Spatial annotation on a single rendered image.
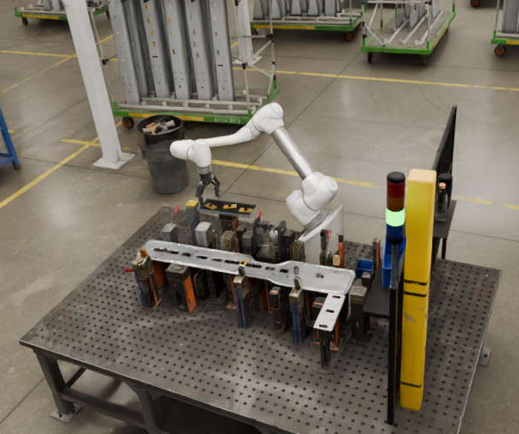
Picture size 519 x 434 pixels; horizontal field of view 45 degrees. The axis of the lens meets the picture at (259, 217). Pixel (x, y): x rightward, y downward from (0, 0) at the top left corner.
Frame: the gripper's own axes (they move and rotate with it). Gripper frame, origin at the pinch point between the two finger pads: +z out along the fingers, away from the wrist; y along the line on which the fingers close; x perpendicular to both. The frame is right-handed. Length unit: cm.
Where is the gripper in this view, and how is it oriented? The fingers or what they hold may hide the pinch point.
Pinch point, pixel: (209, 199)
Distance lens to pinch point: 402.3
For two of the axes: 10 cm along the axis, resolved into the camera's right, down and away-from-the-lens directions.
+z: 1.0, 8.4, 5.4
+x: 7.4, 3.0, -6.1
